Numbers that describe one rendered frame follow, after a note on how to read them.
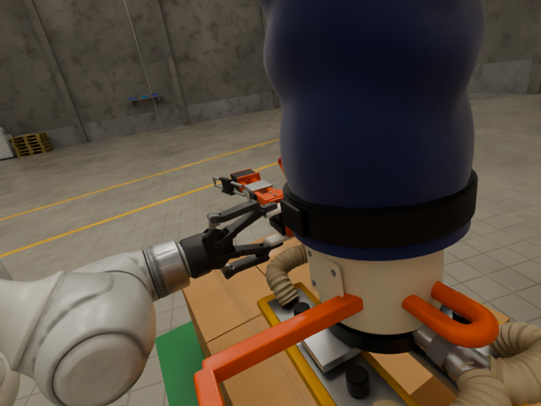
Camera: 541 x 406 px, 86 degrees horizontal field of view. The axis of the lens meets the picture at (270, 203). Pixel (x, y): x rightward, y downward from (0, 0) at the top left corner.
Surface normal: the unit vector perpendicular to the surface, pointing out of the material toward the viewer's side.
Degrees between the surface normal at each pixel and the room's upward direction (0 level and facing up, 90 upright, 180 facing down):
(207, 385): 2
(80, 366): 86
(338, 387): 2
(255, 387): 0
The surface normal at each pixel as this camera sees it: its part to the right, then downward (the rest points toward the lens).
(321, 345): -0.18, -0.92
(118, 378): 0.51, 0.09
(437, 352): -0.87, -0.20
